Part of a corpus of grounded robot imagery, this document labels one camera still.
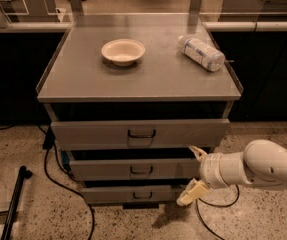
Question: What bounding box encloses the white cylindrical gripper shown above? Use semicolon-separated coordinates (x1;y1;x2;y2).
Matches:
176;145;250;206

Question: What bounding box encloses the grey drawer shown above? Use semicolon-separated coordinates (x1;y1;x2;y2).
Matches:
70;158;200;181
81;185;185;205
51;119;229;151

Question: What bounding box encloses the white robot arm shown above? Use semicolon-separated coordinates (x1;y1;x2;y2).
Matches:
176;140;287;206

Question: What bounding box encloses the grey top drawer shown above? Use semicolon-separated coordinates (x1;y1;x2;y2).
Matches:
51;119;229;151

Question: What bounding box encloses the grey bottom drawer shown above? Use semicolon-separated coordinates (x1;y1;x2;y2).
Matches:
81;185;185;205

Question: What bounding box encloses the grey drawer cabinet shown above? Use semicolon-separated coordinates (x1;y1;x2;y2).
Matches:
35;13;244;210

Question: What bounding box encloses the clear plastic water bottle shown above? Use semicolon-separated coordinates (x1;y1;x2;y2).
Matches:
178;36;225;72

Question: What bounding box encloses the white paper bowl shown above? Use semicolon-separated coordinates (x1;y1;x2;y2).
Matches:
101;39;145;66

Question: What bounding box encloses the black metal floor bar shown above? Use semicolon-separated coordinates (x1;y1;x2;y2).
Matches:
1;166;33;240

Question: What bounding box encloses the black floor cable right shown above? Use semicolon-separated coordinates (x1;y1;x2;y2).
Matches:
195;183;240;240

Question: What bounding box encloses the black floor cable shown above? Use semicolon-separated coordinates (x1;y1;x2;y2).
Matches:
36;123;96;240
195;183;240;240

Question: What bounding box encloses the white horizontal rail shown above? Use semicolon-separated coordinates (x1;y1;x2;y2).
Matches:
0;22;287;33

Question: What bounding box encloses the black floor cable left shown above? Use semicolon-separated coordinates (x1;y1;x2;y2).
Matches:
36;123;96;240

